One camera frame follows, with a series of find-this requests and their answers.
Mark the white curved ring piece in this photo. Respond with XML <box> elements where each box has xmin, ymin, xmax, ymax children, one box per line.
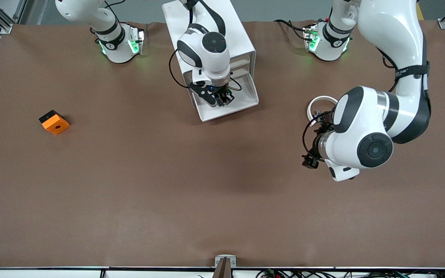
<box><xmin>307</xmin><ymin>95</ymin><xmax>339</xmax><ymax>128</ymax></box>

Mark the white drawer with black handle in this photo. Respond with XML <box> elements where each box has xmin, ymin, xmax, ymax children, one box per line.
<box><xmin>194</xmin><ymin>73</ymin><xmax>259</xmax><ymax>122</ymax></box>

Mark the brown tapered strip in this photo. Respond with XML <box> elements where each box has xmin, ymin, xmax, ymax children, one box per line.
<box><xmin>212</xmin><ymin>258</ymin><xmax>233</xmax><ymax>278</ymax></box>

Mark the black left base cable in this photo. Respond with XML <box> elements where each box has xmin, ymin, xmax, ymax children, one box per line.
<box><xmin>273</xmin><ymin>19</ymin><xmax>312</xmax><ymax>41</ymax></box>

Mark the white drawer cabinet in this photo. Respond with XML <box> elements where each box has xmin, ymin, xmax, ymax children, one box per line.
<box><xmin>162</xmin><ymin>0</ymin><xmax>256</xmax><ymax>108</ymax></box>

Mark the white table frame rail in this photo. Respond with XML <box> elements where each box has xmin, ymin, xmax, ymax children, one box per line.
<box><xmin>0</xmin><ymin>270</ymin><xmax>258</xmax><ymax>278</ymax></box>

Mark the brown table mat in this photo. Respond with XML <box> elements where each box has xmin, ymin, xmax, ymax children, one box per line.
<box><xmin>0</xmin><ymin>20</ymin><xmax>445</xmax><ymax>269</ymax></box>

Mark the orange box with hole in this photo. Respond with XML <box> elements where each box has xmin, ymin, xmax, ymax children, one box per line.
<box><xmin>39</xmin><ymin>110</ymin><xmax>70</xmax><ymax>136</ymax></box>

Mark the grey metal table bracket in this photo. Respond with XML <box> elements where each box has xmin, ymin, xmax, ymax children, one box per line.
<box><xmin>215</xmin><ymin>255</ymin><xmax>237</xmax><ymax>268</ymax></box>

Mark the coloured cable bundle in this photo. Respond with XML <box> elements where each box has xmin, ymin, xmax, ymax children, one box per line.
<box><xmin>255</xmin><ymin>269</ymin><xmax>445</xmax><ymax>278</ymax></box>

